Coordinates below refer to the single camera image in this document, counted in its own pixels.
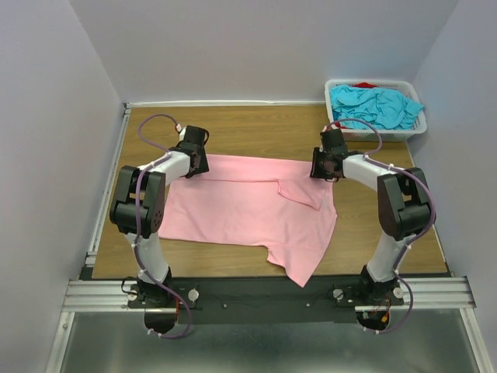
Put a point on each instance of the aluminium front frame rail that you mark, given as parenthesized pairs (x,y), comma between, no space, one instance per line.
(110,296)

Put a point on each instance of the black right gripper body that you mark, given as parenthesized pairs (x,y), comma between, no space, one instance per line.
(328,176)

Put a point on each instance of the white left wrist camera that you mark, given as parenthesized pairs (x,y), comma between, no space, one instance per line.
(181,131)

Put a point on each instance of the pink t shirt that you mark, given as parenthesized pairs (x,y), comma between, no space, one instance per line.
(248,201)

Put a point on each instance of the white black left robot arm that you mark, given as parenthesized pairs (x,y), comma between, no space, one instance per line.
(138,209)

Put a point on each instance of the turquoise t shirt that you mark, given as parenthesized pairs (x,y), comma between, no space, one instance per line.
(385,109)

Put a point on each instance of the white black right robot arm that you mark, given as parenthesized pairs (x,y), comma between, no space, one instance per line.
(404,206)

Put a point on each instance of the red t shirt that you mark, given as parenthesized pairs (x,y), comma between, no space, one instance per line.
(363,84)

